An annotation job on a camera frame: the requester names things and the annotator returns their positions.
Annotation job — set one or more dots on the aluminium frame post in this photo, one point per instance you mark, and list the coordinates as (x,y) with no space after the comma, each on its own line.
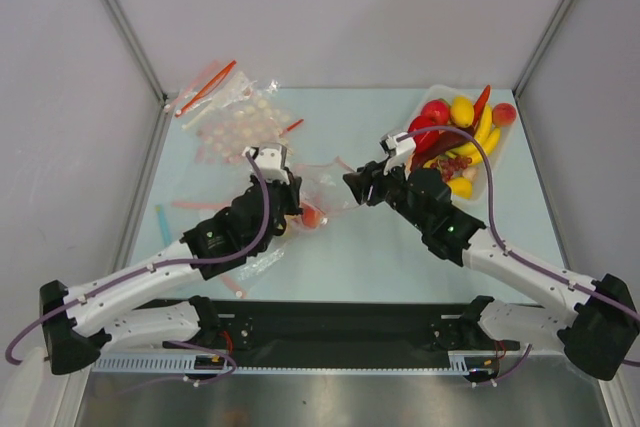
(552,28)
(134,47)

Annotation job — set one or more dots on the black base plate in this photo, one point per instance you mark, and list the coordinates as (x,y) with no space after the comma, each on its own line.
(344,333)

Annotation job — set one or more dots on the left aluminium frame post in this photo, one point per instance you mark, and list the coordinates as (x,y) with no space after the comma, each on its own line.
(134,47)

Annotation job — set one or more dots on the pile of dotted zip bags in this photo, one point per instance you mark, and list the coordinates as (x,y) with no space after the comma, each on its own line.
(223,110)

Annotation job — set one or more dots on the clear pink-zip bag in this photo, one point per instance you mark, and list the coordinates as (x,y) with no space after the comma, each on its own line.
(324,189)

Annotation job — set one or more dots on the right aluminium frame post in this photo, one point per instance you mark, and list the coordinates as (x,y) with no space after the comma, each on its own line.
(552,28)

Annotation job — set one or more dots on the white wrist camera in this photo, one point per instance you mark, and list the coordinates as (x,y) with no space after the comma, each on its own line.
(271,160)
(398,148)

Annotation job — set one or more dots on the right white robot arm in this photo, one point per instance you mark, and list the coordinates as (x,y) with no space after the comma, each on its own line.
(593,323)

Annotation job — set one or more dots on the yellow banana bunch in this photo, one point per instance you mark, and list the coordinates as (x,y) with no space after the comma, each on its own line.
(487,137)

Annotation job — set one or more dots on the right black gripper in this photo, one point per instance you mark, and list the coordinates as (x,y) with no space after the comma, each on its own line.
(376,182)

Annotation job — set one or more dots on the yellow lemon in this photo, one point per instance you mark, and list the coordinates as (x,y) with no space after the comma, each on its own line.
(462,113)
(461,187)

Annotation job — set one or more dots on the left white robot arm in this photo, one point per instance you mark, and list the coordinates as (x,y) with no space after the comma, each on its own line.
(81,322)

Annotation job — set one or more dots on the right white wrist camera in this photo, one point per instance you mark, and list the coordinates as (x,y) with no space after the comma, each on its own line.
(398,148)

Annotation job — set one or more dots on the grey cable duct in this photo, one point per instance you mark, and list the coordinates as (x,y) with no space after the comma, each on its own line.
(183,363)

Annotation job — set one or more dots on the dark red eggplant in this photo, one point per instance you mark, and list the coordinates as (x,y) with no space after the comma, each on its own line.
(445,142)

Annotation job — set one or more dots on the small peach at back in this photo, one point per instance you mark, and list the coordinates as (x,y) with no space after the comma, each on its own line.
(504,114)

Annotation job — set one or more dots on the purple grape bunch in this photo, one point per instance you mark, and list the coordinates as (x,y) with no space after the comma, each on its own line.
(449,168)

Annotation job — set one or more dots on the clear bag near front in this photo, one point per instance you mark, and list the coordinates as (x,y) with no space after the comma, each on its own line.
(239,281)

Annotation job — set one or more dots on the red chili pepper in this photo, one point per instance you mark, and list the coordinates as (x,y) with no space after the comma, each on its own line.
(481,102)

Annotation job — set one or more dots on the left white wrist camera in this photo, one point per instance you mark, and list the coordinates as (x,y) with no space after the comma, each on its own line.
(271,160)

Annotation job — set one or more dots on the pink peach with leaf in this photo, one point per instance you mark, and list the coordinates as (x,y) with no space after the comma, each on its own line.
(311,217)

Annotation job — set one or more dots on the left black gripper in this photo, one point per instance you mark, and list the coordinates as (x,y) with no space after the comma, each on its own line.
(291,191)

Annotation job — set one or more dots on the red apple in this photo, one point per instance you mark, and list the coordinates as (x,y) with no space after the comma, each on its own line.
(437,111)

